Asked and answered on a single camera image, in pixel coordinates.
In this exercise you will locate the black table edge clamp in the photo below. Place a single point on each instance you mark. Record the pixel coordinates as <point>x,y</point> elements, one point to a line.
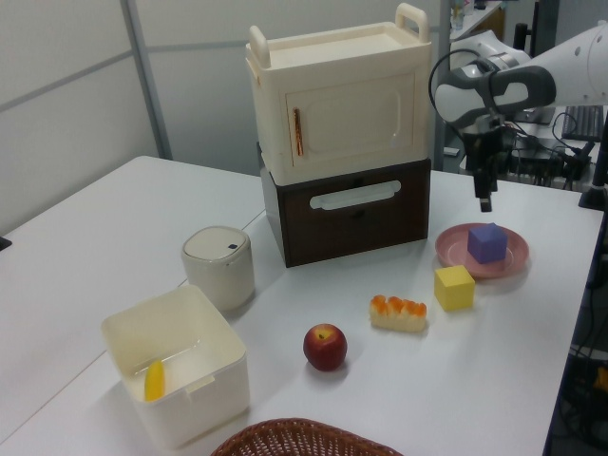
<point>5,244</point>

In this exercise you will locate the dark brown drawer box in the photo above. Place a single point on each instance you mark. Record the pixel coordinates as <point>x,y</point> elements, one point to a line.
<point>356,233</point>

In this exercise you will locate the brown wicker basket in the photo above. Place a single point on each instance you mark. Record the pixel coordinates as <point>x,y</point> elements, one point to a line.
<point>304,439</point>

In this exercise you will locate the black office chair back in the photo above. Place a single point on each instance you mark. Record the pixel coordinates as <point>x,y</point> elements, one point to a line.
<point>523,38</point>

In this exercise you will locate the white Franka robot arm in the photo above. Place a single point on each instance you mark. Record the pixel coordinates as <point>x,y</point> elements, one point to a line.
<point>546,71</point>

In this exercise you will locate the black camera stand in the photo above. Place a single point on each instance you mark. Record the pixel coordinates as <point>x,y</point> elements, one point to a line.
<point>596,185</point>

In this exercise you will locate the orange-topped pull-apart bread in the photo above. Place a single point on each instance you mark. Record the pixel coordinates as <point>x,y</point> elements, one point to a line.
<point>399,313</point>

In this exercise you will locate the black keyboard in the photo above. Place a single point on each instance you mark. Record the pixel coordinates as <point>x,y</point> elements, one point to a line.
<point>584,122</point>

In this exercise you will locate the yellow banana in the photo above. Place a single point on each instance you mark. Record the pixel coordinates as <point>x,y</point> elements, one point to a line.
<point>154,382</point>

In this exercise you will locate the red apple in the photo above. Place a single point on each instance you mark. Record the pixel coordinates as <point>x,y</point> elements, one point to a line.
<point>325,349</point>

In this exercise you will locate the small beige lidded trash can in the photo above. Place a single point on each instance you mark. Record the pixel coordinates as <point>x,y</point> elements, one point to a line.
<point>218,275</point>

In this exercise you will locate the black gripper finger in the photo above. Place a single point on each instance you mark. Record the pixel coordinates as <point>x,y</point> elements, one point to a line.
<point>483,187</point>
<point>495,178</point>

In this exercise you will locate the white plastic bin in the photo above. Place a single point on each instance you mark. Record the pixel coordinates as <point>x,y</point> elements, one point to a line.
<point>190,408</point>

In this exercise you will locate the yellow cube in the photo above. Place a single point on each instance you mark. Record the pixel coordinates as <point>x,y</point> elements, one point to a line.
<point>453,290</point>

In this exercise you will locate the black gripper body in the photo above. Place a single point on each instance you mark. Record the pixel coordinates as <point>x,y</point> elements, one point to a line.
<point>489,145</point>

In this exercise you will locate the pink plate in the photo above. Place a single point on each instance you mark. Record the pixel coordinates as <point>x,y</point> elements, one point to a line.
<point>453,249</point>

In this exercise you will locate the purple cube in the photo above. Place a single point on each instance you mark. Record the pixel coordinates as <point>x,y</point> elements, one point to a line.
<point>487,244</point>

